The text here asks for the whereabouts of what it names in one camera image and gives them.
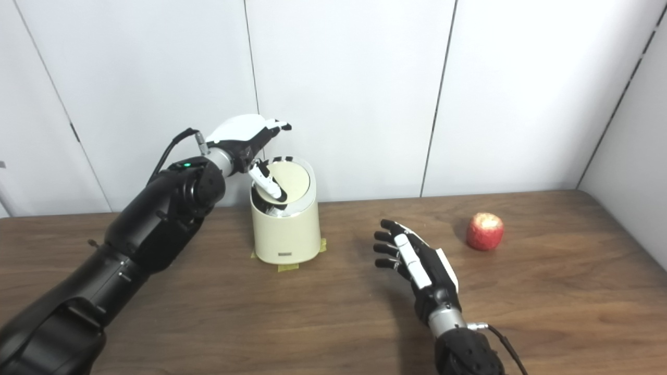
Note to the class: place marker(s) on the black wall panel hinge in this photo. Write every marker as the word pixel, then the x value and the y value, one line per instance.
pixel 75 133

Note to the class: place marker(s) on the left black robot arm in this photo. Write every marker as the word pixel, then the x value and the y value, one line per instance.
pixel 140 229

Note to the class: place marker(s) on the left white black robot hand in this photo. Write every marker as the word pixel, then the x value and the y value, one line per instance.
pixel 234 133

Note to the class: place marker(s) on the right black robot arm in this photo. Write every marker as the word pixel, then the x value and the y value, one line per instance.
pixel 466 351

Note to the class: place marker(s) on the cream-colored cylindrical bin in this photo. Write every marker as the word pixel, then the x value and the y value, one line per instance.
pixel 286 234

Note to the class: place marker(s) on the cream round bin lid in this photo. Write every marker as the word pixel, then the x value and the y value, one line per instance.
pixel 294 179

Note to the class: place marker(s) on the red apple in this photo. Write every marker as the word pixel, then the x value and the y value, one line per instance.
pixel 484 232

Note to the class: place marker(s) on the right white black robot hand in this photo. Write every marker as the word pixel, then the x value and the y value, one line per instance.
pixel 424 271

